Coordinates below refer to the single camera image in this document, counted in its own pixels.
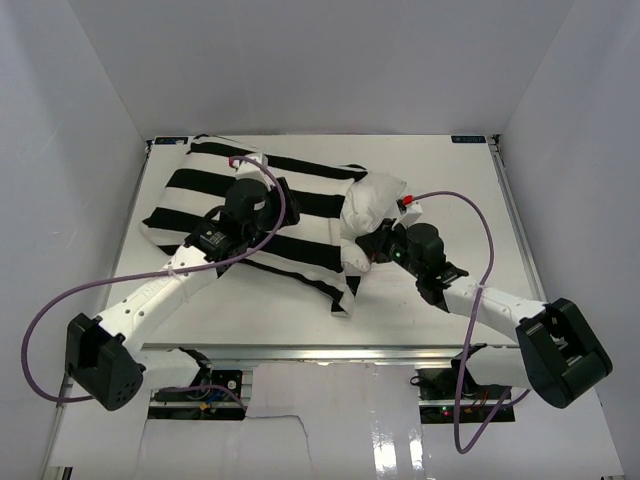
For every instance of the black white striped pillowcase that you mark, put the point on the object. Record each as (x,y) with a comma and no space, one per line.
(309,252)

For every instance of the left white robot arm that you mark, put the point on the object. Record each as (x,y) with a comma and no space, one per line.
(103,353)

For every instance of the blue corner label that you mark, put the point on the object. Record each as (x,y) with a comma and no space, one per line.
(167,140)
(468,139)

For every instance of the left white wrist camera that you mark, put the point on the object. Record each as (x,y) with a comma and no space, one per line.
(250,166)

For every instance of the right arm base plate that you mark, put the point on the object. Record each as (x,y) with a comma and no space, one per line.
(436,391)

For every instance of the white pillow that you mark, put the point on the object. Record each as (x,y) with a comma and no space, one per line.
(365,206)

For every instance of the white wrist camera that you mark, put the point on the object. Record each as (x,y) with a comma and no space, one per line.
(250,166)
(409,211)

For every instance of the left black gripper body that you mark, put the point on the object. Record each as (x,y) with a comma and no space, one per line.
(271,216)

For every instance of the left blue corner label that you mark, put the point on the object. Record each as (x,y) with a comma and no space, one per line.
(167,140)

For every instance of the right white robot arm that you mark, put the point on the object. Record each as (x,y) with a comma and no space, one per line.
(557,354)

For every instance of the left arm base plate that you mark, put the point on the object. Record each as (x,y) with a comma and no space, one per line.
(225,398)

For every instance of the aluminium table frame rail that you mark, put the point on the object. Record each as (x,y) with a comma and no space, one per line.
(514,270)

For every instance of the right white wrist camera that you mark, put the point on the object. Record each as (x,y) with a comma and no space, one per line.
(409,211)

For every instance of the right blue corner label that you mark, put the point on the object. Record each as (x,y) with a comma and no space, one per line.
(468,139)

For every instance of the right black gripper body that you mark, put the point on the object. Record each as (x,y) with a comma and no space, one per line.
(399,252)

